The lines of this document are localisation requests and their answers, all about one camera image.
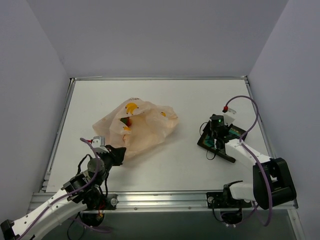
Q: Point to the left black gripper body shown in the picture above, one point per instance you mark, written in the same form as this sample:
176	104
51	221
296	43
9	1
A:
117	155

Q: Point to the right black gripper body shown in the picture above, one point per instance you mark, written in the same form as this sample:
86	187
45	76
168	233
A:
222	155

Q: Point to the translucent banana print plastic bag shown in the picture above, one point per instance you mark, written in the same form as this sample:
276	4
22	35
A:
151	125

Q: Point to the red fake strawberry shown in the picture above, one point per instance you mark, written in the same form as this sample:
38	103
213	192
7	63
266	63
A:
127	121

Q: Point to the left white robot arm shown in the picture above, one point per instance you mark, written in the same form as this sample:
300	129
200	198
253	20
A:
81	192

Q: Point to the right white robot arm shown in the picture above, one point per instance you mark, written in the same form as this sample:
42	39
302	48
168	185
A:
272	184

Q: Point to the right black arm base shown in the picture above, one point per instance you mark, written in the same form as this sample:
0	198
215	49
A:
226	210

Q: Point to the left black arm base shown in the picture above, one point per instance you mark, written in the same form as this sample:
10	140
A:
94	214

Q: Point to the black teal square tray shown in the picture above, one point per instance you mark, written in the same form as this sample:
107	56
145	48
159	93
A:
205	141

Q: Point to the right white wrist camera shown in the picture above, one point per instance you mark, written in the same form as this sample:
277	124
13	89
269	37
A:
229	115

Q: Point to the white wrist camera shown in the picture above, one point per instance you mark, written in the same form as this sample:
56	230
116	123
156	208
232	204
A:
229	115
98	144

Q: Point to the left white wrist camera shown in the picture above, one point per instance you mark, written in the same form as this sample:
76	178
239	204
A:
98	144

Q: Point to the aluminium front rail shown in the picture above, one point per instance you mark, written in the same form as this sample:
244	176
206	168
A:
158	201

